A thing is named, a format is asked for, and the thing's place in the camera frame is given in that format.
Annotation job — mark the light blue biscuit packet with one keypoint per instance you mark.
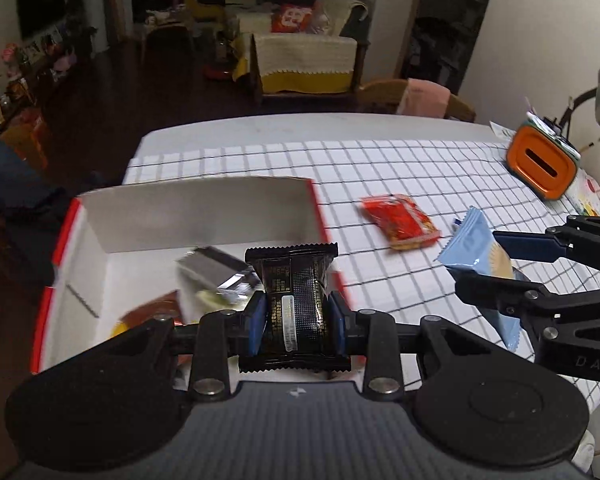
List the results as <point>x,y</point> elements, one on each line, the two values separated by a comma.
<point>473,247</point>

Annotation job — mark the copper Oreo snack bag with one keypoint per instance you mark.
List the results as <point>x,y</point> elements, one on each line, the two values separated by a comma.
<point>165,307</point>

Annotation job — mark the black gold snack packet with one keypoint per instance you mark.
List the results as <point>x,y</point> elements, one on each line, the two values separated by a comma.
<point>304,316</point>

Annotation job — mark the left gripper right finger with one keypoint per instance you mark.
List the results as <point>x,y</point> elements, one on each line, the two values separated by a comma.
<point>374,336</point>

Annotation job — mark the red cushion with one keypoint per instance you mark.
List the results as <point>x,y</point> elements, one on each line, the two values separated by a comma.
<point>290,19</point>

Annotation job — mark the pale yellow snack bag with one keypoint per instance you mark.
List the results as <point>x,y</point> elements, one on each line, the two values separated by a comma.
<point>214,301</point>

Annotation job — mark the sofa with cream cover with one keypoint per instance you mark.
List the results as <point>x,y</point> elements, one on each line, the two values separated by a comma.
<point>326,59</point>

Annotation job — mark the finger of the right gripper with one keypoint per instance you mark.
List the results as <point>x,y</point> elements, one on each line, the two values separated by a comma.
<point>577,240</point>
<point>526,300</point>

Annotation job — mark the wall television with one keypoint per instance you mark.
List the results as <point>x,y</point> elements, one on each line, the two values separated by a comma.
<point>34,16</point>

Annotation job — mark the red patterned snack packet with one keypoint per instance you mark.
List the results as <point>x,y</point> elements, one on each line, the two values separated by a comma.
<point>404,224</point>

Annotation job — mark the wooden chair with towel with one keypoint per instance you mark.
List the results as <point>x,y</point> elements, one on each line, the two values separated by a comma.
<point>384,96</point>

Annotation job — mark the orange green tissue box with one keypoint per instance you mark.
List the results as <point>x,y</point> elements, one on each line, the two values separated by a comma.
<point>542,159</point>

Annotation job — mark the pink towel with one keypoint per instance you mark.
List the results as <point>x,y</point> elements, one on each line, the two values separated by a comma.
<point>423,98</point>

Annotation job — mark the red white cardboard box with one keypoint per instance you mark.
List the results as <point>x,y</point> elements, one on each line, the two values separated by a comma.
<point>119,248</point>

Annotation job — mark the dark jeans on chair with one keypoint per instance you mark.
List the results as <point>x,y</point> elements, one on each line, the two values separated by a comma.
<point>24,191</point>

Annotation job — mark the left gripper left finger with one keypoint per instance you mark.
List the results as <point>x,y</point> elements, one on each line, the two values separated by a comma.
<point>220,335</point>

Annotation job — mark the colourful dotted cloth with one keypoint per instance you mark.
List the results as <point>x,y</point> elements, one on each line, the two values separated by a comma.
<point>584,194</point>

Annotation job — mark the silver black snack bar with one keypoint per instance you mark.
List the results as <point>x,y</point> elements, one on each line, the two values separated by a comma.
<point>219,271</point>

